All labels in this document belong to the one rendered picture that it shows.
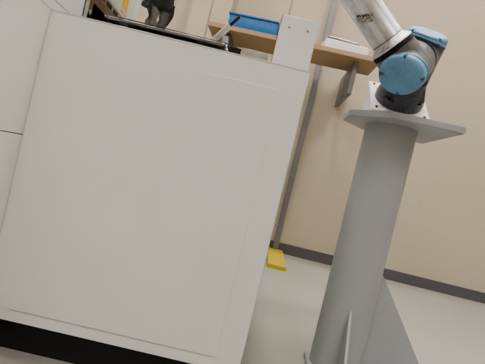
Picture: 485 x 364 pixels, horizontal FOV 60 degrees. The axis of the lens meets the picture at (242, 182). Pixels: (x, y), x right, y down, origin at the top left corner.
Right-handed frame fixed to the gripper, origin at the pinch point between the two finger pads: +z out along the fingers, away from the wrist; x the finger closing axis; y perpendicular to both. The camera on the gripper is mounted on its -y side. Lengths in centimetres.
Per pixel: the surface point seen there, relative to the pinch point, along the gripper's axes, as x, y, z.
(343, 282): -53, -53, 62
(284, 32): -10.8, -47.1, 0.0
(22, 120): 35, -17, 37
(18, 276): 30, -20, 73
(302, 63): -15, -51, 6
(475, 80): -277, 16, -76
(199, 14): -104, 153, -73
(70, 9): 28.3, -8.9, 5.9
